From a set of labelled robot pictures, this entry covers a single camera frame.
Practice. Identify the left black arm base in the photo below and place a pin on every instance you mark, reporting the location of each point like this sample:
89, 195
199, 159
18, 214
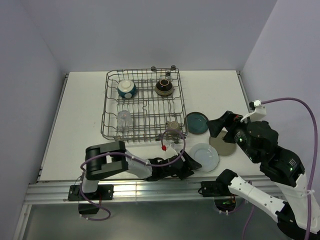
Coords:
103, 193

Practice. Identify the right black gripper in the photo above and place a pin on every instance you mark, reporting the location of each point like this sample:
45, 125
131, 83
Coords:
231, 120

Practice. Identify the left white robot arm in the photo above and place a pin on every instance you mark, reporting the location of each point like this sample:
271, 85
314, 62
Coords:
109, 159

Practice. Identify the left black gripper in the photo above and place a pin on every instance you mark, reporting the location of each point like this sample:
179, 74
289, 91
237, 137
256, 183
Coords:
189, 164

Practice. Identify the dark patterned bowl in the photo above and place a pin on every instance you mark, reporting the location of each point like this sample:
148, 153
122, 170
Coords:
164, 88

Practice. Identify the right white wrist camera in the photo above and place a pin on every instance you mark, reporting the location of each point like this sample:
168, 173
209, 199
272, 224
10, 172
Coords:
258, 112

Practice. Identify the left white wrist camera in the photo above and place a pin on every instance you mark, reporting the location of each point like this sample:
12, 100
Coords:
172, 151

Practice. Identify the teal glazed saucer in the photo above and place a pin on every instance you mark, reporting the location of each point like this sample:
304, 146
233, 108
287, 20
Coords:
196, 123

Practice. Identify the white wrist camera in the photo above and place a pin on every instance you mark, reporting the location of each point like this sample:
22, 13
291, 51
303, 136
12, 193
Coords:
258, 112
172, 151

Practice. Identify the grey ceramic mug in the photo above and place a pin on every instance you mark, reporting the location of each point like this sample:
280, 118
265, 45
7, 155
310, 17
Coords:
173, 127

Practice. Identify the beige ceramic saucer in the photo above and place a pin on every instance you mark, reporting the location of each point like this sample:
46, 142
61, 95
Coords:
222, 148

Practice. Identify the teal white-dotted bowl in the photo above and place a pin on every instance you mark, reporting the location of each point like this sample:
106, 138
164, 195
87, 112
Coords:
126, 89

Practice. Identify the clear drinking glass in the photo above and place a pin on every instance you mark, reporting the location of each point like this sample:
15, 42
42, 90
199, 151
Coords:
124, 120

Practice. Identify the light blue scalloped plate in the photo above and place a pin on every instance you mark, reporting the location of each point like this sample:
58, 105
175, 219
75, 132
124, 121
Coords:
206, 155

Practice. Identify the aluminium front rail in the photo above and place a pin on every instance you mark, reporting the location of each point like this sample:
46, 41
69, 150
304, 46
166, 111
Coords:
45, 193

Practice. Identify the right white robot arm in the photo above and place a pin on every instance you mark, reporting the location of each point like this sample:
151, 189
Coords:
298, 216

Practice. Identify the grey wire dish rack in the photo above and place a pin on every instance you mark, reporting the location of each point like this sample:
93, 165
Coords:
149, 111

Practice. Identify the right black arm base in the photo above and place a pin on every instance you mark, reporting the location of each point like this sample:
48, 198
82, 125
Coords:
211, 189

